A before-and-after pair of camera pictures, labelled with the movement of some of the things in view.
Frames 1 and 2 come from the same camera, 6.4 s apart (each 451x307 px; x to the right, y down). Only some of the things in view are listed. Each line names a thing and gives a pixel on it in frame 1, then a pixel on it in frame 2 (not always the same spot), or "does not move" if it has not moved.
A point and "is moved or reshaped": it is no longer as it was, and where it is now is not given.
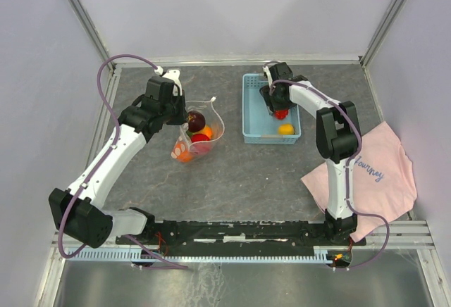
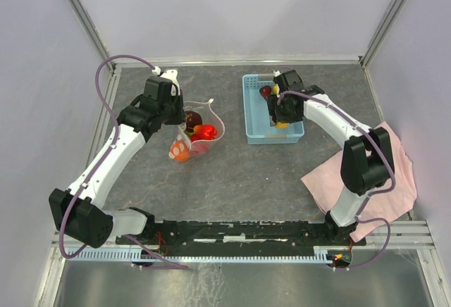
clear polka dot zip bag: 204,126 does not move
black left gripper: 182,117 does not move
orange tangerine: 182,152 does not move
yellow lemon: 285,129 is moved or reshaped
